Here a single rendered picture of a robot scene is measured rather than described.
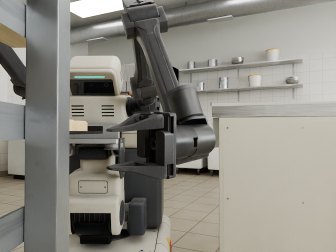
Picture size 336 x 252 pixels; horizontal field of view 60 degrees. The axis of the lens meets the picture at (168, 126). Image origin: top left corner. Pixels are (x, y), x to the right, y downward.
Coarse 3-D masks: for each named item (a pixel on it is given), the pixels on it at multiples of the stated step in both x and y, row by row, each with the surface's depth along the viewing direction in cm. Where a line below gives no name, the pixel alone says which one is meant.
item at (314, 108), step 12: (216, 108) 131; (228, 108) 130; (240, 108) 128; (252, 108) 127; (264, 108) 126; (276, 108) 124; (288, 108) 123; (300, 108) 122; (312, 108) 121; (324, 108) 120
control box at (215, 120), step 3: (213, 117) 135; (216, 117) 135; (213, 120) 135; (216, 120) 135; (213, 123) 135; (216, 123) 135; (213, 126) 135; (216, 126) 135; (213, 129) 135; (216, 129) 134; (216, 132) 134; (216, 135) 134; (216, 138) 134; (216, 141) 134; (216, 144) 134
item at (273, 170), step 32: (224, 128) 129; (256, 128) 125; (288, 128) 122; (320, 128) 119; (224, 160) 128; (256, 160) 125; (288, 160) 122; (320, 160) 119; (224, 192) 128; (256, 192) 125; (288, 192) 122; (320, 192) 119; (224, 224) 128; (256, 224) 125; (288, 224) 121; (320, 224) 118
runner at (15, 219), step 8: (8, 216) 23; (16, 216) 24; (0, 224) 22; (8, 224) 23; (16, 224) 24; (0, 232) 22; (8, 232) 23; (16, 232) 24; (0, 240) 22; (8, 240) 23; (16, 240) 24; (0, 248) 22; (8, 248) 23
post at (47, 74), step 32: (32, 0) 26; (64, 0) 27; (32, 32) 26; (64, 32) 27; (32, 64) 26; (64, 64) 27; (32, 96) 26; (64, 96) 27; (32, 128) 26; (64, 128) 27; (32, 160) 26; (64, 160) 27; (32, 192) 26; (64, 192) 27; (32, 224) 25; (64, 224) 27
